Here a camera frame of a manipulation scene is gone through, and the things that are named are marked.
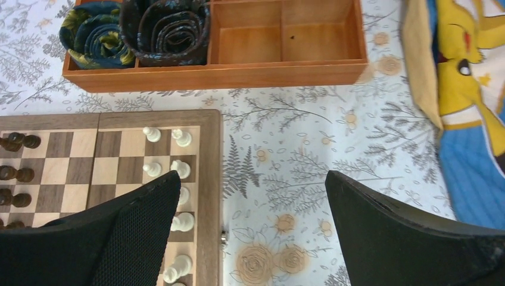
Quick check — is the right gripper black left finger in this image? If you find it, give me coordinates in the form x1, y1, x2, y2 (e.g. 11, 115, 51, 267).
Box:
1, 171, 181, 285

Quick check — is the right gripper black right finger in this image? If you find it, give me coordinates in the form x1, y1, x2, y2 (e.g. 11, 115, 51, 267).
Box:
325, 170, 504, 285

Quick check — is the dark chess pawn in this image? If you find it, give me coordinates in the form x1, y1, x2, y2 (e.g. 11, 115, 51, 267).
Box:
8, 132, 41, 149
1, 165, 35, 182
1, 188, 32, 208

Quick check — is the white chess pawn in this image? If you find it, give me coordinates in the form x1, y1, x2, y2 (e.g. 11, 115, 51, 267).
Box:
142, 126, 161, 142
142, 162, 162, 178

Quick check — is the white chess piece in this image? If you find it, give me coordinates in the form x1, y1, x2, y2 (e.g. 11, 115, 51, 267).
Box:
172, 129, 192, 148
170, 160, 191, 179

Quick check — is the dark chess pawn on board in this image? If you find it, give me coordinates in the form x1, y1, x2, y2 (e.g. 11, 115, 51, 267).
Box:
8, 132, 41, 149
1, 188, 32, 208

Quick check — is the wooden chessboard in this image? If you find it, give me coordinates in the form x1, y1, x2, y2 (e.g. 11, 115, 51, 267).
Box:
1, 110, 223, 285

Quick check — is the floral tablecloth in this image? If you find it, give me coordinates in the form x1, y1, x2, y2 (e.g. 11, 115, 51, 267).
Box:
1, 1, 454, 285

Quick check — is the blue pikachu shirt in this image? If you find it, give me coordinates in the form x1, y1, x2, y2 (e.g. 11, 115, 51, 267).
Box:
401, 0, 504, 229

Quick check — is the orange wooden compartment tray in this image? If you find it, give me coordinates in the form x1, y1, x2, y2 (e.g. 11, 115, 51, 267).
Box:
62, 1, 368, 93

